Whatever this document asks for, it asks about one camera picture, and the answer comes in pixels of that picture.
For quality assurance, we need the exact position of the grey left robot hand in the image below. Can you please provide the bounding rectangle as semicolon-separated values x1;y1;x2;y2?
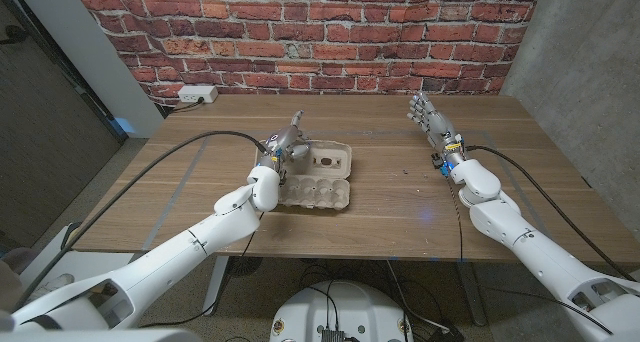
257;110;312;171

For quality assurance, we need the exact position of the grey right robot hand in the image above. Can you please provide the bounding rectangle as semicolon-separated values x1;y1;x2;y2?
406;91;467;167

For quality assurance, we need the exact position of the brown cardboard egg carton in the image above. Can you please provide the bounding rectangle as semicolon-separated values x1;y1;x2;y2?
254;139;354;212

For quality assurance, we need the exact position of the white power strip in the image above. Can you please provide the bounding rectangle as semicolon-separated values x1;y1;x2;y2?
177;85;220;104

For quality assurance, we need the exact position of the black power adapter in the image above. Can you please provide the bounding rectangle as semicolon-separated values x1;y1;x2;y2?
428;324;465;342

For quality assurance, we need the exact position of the red brick printed backdrop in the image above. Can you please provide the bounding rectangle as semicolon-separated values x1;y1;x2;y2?
64;0;549;106

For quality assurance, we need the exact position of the black round floor disc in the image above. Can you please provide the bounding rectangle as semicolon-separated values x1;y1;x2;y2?
228;255;264;278

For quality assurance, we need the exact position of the white table leg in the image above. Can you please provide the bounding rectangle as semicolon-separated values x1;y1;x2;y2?
202;255;231;317

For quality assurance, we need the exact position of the grey table leg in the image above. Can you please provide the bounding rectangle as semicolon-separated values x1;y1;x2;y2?
454;261;489;327

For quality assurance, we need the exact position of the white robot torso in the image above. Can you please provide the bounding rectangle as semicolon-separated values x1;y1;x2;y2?
269;280;415;342

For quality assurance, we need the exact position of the dark grey door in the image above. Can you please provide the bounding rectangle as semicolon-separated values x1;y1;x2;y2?
0;0;126;248

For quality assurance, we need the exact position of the white shoe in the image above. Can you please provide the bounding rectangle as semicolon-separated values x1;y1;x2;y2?
19;273;76;308

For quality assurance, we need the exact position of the person leg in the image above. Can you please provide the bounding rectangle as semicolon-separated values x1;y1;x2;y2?
0;246;39;313

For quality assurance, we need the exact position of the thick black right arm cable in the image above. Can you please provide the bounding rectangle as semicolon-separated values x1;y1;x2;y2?
463;144;637;282

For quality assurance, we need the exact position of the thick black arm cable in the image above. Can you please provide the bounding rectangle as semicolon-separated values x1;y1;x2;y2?
10;129;269;313
463;144;637;282

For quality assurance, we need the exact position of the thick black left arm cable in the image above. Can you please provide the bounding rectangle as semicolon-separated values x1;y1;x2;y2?
10;129;269;313

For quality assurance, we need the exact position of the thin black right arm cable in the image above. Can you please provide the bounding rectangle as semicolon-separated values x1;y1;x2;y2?
443;171;465;263

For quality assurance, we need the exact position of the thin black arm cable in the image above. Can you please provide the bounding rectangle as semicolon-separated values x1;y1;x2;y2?
138;211;266;329
443;171;465;263

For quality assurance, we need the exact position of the black power cable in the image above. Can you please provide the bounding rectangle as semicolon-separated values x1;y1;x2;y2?
154;96;206;118

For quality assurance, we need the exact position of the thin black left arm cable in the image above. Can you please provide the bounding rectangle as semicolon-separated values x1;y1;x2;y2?
138;211;266;329

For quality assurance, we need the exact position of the white floor cable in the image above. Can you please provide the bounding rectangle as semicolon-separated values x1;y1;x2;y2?
385;260;451;332

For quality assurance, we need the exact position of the white flat base plate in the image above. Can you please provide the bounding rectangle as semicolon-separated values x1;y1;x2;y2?
18;224;151;293

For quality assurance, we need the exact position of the black door handle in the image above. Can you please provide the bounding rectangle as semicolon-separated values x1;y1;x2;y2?
0;24;29;46

